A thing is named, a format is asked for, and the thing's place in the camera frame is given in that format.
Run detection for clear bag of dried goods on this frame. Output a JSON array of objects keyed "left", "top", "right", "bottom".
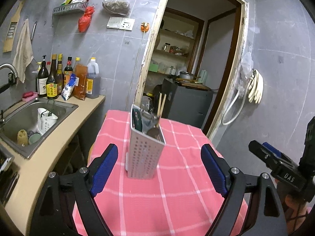
[{"left": 102, "top": 0, "right": 130, "bottom": 17}]

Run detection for wooden grater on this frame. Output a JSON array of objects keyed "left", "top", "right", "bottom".
[{"left": 3, "top": 0, "right": 25, "bottom": 53}]

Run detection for white drainer basket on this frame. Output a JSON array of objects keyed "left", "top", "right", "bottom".
[{"left": 37, "top": 108, "right": 58, "bottom": 135}]

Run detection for wooden chopsticks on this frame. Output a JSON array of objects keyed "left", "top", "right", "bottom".
[{"left": 157, "top": 93, "right": 167, "bottom": 117}]

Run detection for orange wall hook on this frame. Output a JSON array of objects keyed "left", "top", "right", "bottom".
[{"left": 140, "top": 22, "right": 149, "bottom": 33}]

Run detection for dark soy sauce bottle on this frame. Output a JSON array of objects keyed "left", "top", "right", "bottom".
[{"left": 46, "top": 54, "right": 58, "bottom": 99}]

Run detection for steel sink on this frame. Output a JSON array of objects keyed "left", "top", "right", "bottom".
[{"left": 1, "top": 98, "right": 79, "bottom": 159}]

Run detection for dark grey cabinet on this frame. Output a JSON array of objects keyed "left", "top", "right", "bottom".
[{"left": 162, "top": 79, "right": 214, "bottom": 128}]

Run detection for white perforated utensil holder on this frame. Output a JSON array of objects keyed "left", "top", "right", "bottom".
[{"left": 125, "top": 104, "right": 166, "bottom": 180}]

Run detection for steel pot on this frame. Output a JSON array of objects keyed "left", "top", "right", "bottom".
[{"left": 178, "top": 71, "right": 199, "bottom": 80}]

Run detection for green box on shelf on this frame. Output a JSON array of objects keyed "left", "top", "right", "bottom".
[{"left": 148, "top": 63, "right": 159, "bottom": 73}]

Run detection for red plastic bag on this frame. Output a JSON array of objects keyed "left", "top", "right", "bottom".
[{"left": 78, "top": 6, "right": 95, "bottom": 32}]

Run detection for white hose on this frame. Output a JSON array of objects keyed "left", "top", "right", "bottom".
[{"left": 220, "top": 88, "right": 249, "bottom": 126}]

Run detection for blue white snack bag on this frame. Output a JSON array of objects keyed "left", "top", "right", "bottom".
[{"left": 61, "top": 73, "right": 79, "bottom": 101}]

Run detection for pink soap dish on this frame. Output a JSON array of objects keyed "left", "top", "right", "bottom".
[{"left": 22, "top": 91, "right": 38, "bottom": 102}]

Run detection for chrome faucet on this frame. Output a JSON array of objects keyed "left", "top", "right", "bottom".
[{"left": 0, "top": 63, "right": 18, "bottom": 86}]

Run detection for orange sauce bottle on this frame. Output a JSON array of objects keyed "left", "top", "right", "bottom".
[{"left": 73, "top": 57, "right": 88, "bottom": 100}]

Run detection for grey wall shelf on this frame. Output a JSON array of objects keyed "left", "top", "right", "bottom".
[{"left": 52, "top": 2, "right": 89, "bottom": 16}]

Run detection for black pump bottle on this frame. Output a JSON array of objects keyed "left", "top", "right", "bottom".
[{"left": 36, "top": 55, "right": 49, "bottom": 98}]

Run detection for white rubber gloves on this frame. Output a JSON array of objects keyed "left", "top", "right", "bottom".
[{"left": 247, "top": 69, "right": 264, "bottom": 104}]

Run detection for right hand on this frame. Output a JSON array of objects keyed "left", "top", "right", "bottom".
[{"left": 274, "top": 179, "right": 311, "bottom": 235}]

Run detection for white wall socket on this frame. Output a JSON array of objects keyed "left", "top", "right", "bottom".
[{"left": 106, "top": 17, "right": 135, "bottom": 31}]

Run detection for pink checked tablecloth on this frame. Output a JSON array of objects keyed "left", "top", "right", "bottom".
[{"left": 72, "top": 109, "right": 249, "bottom": 236}]

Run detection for beige hanging towel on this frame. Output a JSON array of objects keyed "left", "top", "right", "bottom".
[{"left": 13, "top": 19, "right": 34, "bottom": 83}]

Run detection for large vinegar jug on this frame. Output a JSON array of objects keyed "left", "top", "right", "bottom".
[{"left": 86, "top": 57, "right": 101, "bottom": 99}]

